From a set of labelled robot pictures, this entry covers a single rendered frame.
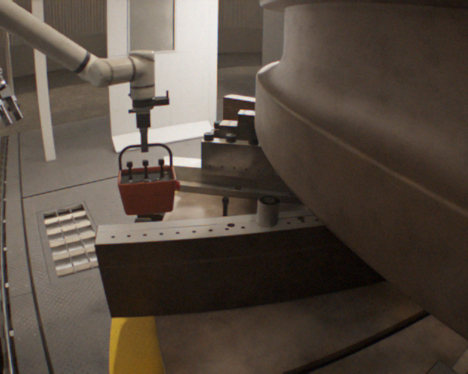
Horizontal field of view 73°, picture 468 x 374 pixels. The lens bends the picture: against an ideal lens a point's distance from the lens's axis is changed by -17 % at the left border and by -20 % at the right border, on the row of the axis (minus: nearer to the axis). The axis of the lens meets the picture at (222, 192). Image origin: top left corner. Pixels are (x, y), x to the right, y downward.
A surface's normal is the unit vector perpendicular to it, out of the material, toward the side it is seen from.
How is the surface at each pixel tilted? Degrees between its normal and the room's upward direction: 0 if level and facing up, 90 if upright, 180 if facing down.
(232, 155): 90
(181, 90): 90
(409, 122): 67
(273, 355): 0
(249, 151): 90
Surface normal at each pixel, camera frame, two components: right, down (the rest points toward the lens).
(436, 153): -0.69, -0.44
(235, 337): 0.01, -0.90
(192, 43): 0.51, 0.39
